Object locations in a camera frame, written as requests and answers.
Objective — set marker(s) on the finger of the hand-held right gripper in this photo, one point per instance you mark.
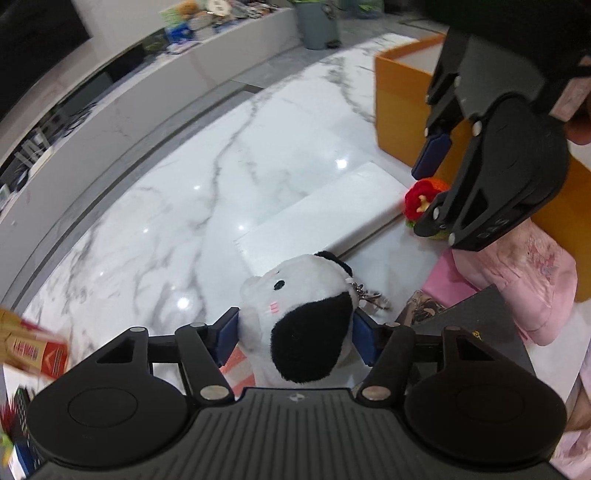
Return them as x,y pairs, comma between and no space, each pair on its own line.
431,154
443,212

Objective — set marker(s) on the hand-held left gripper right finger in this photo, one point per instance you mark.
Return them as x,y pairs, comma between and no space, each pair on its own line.
364,339

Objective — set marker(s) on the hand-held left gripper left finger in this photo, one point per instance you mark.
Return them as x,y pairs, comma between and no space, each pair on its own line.
227,339

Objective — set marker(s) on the red crochet toy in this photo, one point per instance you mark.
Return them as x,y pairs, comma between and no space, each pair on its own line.
421,196

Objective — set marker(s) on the orange cardboard box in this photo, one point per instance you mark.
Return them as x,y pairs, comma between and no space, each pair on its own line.
397,101

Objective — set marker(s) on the black and white plush dog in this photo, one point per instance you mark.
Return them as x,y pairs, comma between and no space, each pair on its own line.
295,314

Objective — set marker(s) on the black box with gold print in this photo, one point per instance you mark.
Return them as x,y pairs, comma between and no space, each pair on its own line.
480,314

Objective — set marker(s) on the person's right forearm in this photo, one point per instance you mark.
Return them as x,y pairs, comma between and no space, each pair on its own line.
577,129

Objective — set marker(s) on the pink striped packet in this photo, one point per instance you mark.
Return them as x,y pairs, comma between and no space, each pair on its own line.
238,369

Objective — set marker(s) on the person's pink clothing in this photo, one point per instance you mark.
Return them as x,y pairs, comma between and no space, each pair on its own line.
531,277

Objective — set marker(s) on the white block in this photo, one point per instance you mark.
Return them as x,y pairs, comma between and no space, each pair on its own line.
323,217

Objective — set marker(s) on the grey trash bin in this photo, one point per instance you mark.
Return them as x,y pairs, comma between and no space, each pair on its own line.
316,25

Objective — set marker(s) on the red and gold box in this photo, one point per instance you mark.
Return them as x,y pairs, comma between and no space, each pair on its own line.
32,346

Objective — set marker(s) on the blue booklet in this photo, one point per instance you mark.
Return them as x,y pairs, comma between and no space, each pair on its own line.
23,434

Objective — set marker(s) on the white marble television console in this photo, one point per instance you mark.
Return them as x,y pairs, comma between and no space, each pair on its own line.
138,101

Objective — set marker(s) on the blue tissue box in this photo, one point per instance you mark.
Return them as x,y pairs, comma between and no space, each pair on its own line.
179,33

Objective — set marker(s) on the brown plush bear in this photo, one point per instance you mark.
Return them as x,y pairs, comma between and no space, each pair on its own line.
187,9

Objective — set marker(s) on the black television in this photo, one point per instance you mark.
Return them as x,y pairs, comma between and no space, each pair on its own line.
32,46

